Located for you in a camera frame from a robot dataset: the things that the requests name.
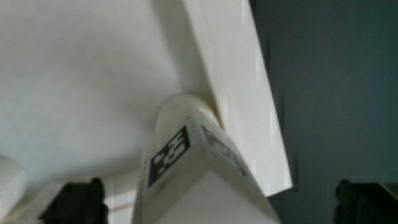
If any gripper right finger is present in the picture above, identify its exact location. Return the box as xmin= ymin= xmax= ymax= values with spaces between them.
xmin=334 ymin=179 xmax=398 ymax=224

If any white table leg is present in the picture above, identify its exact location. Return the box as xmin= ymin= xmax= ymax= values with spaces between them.
xmin=131 ymin=94 xmax=280 ymax=224

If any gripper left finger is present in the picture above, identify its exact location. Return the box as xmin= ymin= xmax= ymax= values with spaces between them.
xmin=10 ymin=178 xmax=112 ymax=224

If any white square tabletop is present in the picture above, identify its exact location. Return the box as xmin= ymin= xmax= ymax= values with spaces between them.
xmin=0 ymin=0 xmax=291 ymax=224

